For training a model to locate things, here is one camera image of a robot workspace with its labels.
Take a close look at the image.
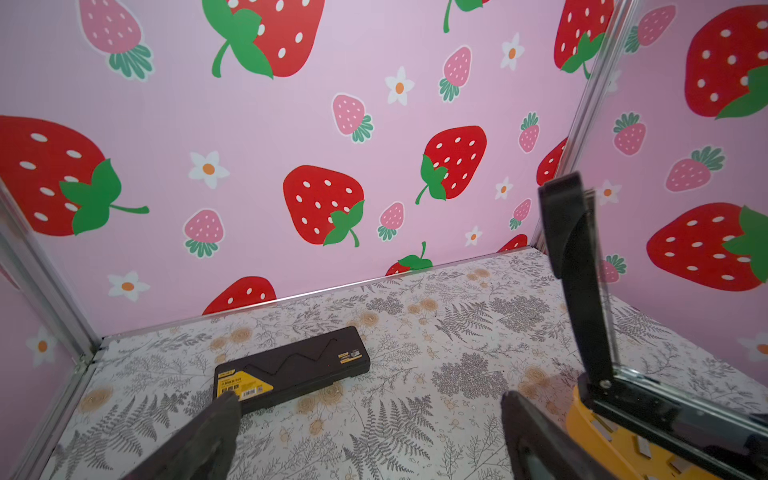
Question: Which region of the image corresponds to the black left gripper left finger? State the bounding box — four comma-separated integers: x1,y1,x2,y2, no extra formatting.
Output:
124,392,241,480

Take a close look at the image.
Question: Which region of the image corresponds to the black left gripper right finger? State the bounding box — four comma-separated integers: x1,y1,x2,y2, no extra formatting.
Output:
501,390,615,480

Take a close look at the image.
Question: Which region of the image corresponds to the yellow plastic tray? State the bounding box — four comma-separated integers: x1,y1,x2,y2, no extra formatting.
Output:
565,386,718,480

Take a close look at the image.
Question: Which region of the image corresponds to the black tool case yellow label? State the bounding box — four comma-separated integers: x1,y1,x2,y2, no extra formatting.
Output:
213,326,371,414

